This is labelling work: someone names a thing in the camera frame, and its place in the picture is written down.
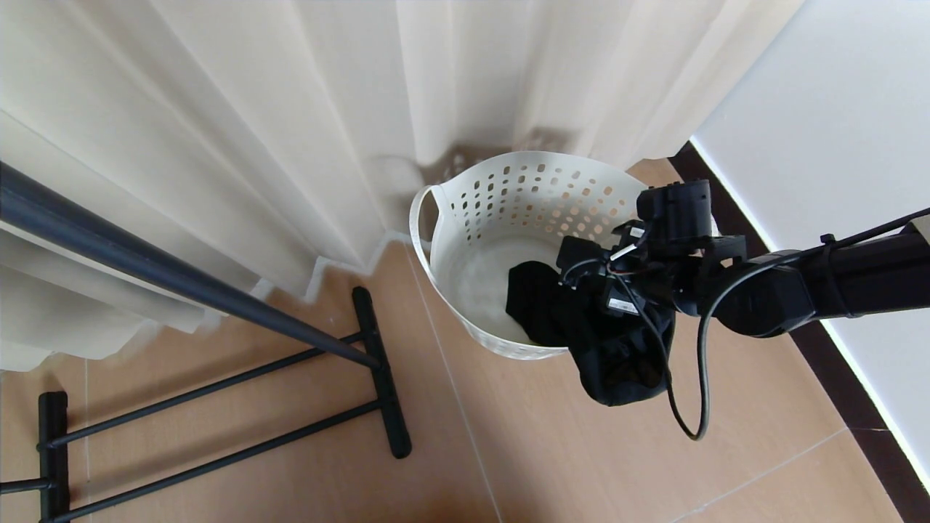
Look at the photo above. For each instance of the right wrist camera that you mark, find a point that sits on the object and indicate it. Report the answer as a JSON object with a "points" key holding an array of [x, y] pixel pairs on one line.
{"points": [[676, 211]]}

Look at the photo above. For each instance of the black clothes rack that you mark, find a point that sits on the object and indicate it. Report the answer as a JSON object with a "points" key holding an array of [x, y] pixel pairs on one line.
{"points": [[145, 265]]}

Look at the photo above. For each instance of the beige curtain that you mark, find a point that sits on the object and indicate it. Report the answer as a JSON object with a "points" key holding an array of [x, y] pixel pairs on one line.
{"points": [[254, 109]]}

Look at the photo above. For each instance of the black garment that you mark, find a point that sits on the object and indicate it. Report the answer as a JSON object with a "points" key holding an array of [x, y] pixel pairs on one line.
{"points": [[617, 363]]}

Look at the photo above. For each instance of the white laundry basket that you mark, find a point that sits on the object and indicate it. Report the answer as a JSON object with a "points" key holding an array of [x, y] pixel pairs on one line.
{"points": [[501, 189]]}

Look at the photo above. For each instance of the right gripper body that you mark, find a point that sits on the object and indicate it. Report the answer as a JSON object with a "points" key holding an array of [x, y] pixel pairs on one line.
{"points": [[625, 290]]}

